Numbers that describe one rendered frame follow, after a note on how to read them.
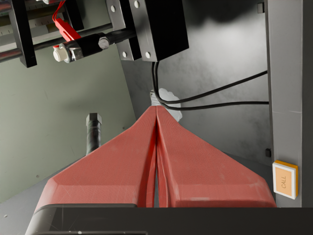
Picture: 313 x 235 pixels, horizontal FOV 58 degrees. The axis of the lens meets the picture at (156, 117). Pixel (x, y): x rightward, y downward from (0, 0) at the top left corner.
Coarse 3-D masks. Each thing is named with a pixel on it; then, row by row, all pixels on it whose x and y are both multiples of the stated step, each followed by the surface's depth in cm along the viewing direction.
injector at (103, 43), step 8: (112, 32) 44; (120, 32) 44; (128, 32) 45; (72, 40) 40; (80, 40) 40; (88, 40) 41; (96, 40) 41; (104, 40) 40; (112, 40) 44; (120, 40) 45; (88, 48) 41; (96, 48) 42; (104, 48) 40
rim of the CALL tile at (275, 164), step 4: (272, 164) 39; (276, 164) 39; (280, 164) 39; (284, 168) 38; (288, 168) 38; (292, 168) 38; (292, 172) 38; (292, 176) 38; (292, 180) 38; (292, 184) 38; (292, 188) 39; (276, 192) 41; (292, 192) 39; (288, 196) 40; (292, 196) 39
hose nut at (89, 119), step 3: (90, 114) 40; (93, 114) 40; (96, 114) 40; (87, 117) 41; (90, 117) 40; (93, 117) 40; (96, 117) 40; (99, 117) 40; (87, 120) 40; (90, 120) 39; (93, 120) 39; (96, 120) 40; (99, 120) 40; (87, 123) 40; (87, 126) 40
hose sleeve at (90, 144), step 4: (88, 124) 39; (92, 124) 39; (96, 124) 39; (88, 128) 38; (92, 128) 38; (96, 128) 38; (100, 128) 39; (88, 132) 38; (92, 132) 37; (96, 132) 38; (100, 132) 38; (88, 136) 37; (92, 136) 37; (96, 136) 37; (100, 136) 38; (88, 140) 37; (92, 140) 36; (96, 140) 37; (100, 140) 37; (88, 144) 36; (92, 144) 36; (96, 144) 36; (100, 144) 37; (88, 148) 36; (92, 148) 35; (96, 148) 35; (88, 152) 35
